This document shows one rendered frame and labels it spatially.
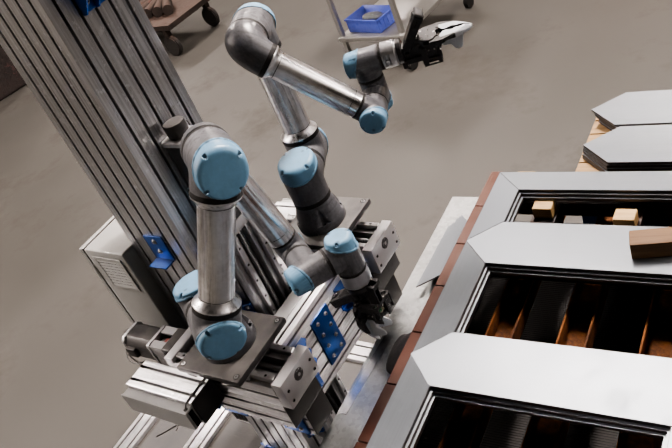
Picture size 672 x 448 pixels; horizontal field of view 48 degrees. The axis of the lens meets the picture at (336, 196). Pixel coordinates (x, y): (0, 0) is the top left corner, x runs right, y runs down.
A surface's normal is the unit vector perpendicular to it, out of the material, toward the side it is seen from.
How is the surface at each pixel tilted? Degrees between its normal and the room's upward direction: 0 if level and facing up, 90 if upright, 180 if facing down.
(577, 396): 0
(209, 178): 83
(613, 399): 0
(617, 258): 0
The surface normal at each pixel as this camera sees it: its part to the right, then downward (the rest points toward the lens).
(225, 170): 0.39, 0.28
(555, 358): -0.35, -0.77
